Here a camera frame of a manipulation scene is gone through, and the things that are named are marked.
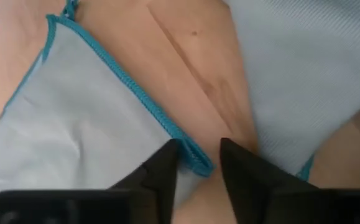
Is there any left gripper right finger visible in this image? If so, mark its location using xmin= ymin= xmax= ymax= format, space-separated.
xmin=219 ymin=138 xmax=319 ymax=224

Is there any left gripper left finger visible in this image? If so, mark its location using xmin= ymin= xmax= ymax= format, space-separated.
xmin=109 ymin=139 xmax=180 ymax=224

